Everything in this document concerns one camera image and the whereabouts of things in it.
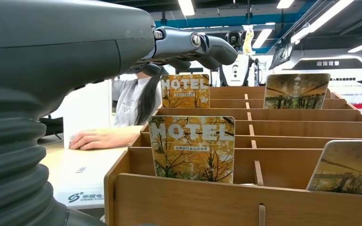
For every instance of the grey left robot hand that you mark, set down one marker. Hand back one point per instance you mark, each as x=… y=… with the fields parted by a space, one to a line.
x=59 y=46

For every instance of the guest person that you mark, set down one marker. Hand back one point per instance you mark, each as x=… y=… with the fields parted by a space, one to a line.
x=128 y=99

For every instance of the hotel room key card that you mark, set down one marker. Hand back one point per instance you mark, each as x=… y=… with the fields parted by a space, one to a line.
x=193 y=149
x=184 y=93

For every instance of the wooden slotted card organizer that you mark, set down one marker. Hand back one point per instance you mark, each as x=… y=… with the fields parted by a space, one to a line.
x=199 y=206

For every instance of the brown picture room key card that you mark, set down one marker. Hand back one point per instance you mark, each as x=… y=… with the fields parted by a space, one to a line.
x=349 y=168
x=296 y=93

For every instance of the white desk partition box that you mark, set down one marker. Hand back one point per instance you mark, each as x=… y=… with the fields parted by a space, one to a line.
x=87 y=109

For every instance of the black office chair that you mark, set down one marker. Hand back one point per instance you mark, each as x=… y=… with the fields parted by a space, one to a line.
x=51 y=124

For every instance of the standing humanoid robot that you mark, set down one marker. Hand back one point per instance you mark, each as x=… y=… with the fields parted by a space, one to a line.
x=235 y=73

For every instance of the yellow hanging tag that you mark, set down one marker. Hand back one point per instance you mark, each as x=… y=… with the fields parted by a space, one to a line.
x=248 y=40

